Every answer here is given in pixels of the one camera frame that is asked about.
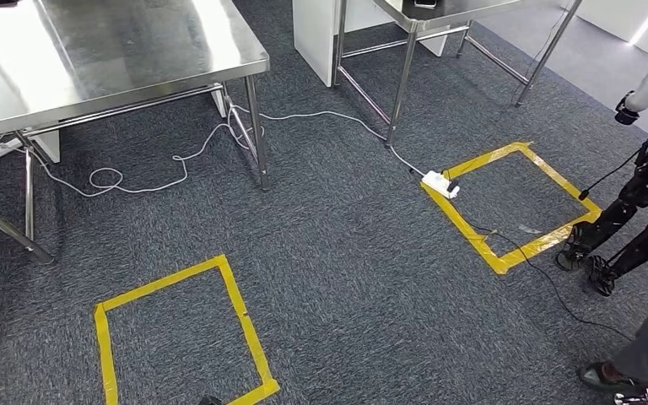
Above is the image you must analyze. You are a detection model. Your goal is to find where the white power strip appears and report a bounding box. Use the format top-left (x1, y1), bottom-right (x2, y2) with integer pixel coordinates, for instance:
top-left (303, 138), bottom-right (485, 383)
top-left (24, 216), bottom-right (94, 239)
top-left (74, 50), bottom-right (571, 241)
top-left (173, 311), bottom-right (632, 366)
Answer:
top-left (420, 170), bottom-right (462, 201)
top-left (0, 137), bottom-right (24, 160)

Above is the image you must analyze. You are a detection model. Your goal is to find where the white desk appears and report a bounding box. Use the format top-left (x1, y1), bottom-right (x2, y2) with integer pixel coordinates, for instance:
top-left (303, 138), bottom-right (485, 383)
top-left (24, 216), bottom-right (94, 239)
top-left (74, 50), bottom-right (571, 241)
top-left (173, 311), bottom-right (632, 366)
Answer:
top-left (292, 0), bottom-right (451, 89)

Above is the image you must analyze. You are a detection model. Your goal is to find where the yellow floor tape square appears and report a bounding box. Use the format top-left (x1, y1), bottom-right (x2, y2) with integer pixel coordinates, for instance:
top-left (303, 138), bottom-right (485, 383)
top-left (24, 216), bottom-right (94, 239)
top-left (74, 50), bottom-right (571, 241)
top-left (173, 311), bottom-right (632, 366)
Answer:
top-left (93, 254), bottom-right (282, 405)
top-left (419, 141), bottom-right (603, 276)

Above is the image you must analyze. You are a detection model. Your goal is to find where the stainless steel table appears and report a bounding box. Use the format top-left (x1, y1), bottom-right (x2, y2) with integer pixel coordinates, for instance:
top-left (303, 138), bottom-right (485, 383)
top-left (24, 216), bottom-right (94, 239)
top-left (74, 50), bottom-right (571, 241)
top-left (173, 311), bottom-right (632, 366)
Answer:
top-left (0, 0), bottom-right (273, 267)
top-left (332, 0), bottom-right (585, 149)

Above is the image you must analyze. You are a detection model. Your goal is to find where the white floor cable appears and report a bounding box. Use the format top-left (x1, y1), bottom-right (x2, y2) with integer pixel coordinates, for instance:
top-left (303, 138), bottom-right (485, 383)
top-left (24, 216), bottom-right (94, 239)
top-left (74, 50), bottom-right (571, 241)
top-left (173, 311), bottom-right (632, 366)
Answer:
top-left (0, 109), bottom-right (431, 199)

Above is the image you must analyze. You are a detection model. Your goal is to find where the black headset cable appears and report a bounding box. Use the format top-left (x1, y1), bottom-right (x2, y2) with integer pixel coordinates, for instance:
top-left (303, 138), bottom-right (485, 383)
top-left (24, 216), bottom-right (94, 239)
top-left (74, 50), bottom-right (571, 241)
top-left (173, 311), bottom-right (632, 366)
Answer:
top-left (441, 159), bottom-right (636, 343)

